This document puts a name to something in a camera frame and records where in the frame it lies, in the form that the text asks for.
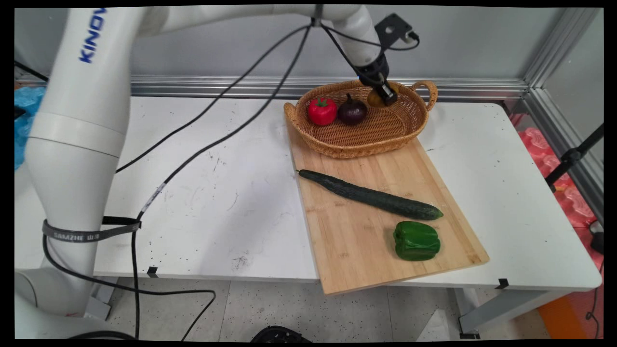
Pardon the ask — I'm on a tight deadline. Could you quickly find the black cable with white label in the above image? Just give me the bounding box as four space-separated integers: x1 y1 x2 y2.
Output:
130 22 314 339

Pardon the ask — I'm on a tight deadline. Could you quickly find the bamboo cutting board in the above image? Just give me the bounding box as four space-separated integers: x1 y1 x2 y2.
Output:
287 116 491 295

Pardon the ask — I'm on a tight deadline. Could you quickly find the silver black wrist camera box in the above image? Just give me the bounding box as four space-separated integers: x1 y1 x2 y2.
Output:
375 13 420 51

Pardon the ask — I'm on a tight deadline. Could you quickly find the thick black cable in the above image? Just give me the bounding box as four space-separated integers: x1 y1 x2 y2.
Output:
115 22 420 174

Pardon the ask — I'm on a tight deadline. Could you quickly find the orange floor panel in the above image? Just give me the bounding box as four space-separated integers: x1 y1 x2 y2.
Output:
537 294 590 340

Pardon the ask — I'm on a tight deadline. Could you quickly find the woven wicker basket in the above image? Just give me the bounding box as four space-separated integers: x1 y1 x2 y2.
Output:
284 79 439 160

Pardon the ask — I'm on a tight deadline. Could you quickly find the black tripod stand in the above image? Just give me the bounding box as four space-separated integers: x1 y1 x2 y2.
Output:
545 124 604 193

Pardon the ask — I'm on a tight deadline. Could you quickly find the grey Samzhe velcro strap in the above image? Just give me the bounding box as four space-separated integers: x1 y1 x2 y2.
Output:
42 216 142 243

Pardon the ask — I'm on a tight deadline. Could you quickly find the long dark green cucumber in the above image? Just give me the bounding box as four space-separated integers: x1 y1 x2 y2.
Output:
296 169 444 221

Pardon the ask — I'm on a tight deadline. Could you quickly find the thin black adapter cable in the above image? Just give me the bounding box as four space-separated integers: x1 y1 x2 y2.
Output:
585 260 604 339

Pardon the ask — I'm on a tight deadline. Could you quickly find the grey angled table leg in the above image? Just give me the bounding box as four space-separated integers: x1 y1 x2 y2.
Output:
453 287 575 340

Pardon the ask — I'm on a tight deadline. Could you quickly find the short aluminium frame rail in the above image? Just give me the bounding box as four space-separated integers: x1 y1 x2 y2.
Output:
523 88 604 225

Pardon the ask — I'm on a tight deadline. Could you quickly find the dark purple onion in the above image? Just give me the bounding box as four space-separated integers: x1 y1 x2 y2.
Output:
337 93 369 126

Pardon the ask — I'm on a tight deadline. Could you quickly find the aluminium frame post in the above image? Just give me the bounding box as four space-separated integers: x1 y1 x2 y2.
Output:
523 7 602 91

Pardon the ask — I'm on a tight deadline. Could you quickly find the yellow bell pepper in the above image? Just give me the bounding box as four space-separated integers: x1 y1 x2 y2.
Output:
367 88 398 108

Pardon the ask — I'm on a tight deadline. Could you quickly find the long aluminium frame rail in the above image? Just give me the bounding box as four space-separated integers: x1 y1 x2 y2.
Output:
14 72 530 102

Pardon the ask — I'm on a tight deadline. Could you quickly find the round black floor object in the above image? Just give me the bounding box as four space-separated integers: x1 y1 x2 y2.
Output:
251 325 312 343

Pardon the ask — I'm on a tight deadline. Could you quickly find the red foam mat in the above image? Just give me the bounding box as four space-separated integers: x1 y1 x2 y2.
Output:
510 113 604 309

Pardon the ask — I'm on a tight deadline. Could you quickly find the red bell pepper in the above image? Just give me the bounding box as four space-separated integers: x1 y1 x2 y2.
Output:
308 96 338 127

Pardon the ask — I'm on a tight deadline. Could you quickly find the grey straight table leg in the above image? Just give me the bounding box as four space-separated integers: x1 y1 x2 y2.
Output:
86 276 119 321

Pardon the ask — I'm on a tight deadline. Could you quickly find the green bell pepper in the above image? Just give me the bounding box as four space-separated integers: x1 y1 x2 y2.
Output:
393 221 442 262

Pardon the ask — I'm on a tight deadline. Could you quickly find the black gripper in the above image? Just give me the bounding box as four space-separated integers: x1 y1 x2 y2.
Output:
357 52 399 107

